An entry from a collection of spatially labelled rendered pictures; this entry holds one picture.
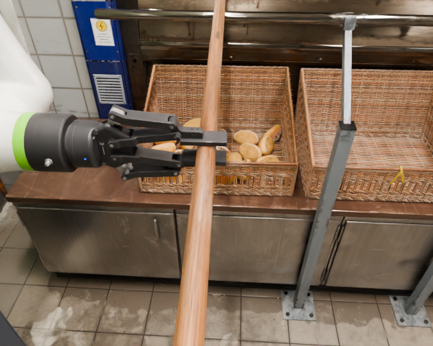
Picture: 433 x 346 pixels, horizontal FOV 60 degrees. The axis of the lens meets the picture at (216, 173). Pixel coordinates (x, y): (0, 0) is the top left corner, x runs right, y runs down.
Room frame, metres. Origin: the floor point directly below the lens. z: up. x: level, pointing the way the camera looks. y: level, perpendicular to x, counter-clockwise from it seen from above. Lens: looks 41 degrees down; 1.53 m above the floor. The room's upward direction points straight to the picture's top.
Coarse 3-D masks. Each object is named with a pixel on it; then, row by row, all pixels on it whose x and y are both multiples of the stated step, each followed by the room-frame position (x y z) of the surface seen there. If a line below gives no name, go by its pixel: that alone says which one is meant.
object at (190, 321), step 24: (216, 0) 1.10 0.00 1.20; (216, 24) 0.92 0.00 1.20; (216, 48) 0.79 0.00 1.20; (216, 72) 0.68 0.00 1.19; (216, 96) 0.60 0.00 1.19; (216, 120) 0.53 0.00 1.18; (192, 192) 0.36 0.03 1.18; (192, 216) 0.31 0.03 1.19; (192, 240) 0.28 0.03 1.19; (192, 264) 0.24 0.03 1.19; (192, 288) 0.21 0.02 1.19; (192, 312) 0.19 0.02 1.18; (192, 336) 0.16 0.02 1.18
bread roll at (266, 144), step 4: (268, 136) 1.23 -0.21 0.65; (260, 140) 1.20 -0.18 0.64; (264, 140) 1.19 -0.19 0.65; (268, 140) 1.20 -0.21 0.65; (272, 140) 1.22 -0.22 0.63; (260, 144) 1.18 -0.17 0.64; (264, 144) 1.17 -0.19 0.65; (268, 144) 1.18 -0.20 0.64; (272, 144) 1.20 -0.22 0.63; (260, 148) 1.16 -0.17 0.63; (264, 148) 1.16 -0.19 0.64; (268, 148) 1.17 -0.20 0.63; (272, 148) 1.18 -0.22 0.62; (264, 152) 1.15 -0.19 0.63; (268, 152) 1.15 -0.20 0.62
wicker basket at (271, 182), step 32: (160, 96) 1.40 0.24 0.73; (192, 96) 1.40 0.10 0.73; (224, 96) 1.39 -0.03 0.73; (256, 96) 1.39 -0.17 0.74; (288, 96) 1.27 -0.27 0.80; (224, 128) 1.36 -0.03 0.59; (256, 128) 1.35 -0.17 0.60; (288, 128) 1.17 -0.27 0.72; (288, 160) 1.09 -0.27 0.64; (160, 192) 0.97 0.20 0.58; (224, 192) 0.96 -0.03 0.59; (256, 192) 0.96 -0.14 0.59; (288, 192) 0.96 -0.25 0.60
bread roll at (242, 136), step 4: (236, 132) 1.26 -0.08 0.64; (240, 132) 1.25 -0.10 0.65; (244, 132) 1.25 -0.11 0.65; (248, 132) 1.25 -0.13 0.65; (252, 132) 1.25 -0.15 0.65; (236, 136) 1.25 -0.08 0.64; (240, 136) 1.24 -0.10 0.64; (244, 136) 1.24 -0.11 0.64; (248, 136) 1.24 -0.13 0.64; (252, 136) 1.23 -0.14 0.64; (256, 136) 1.24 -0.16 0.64; (236, 140) 1.24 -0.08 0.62; (240, 140) 1.23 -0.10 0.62; (244, 140) 1.23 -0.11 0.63; (248, 140) 1.23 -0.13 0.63; (252, 140) 1.22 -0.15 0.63; (256, 140) 1.22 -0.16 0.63; (240, 144) 1.23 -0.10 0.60
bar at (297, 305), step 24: (336, 24) 1.07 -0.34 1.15; (360, 24) 1.06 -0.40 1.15; (384, 24) 1.06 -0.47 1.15; (408, 24) 1.06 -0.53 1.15; (432, 24) 1.05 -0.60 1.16; (336, 144) 0.85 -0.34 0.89; (336, 168) 0.84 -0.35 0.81; (336, 192) 0.84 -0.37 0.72; (312, 240) 0.84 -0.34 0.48; (312, 264) 0.84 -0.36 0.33; (432, 264) 0.84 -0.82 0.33; (432, 288) 0.81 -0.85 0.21; (288, 312) 0.82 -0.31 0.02; (312, 312) 0.82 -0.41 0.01; (408, 312) 0.81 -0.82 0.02
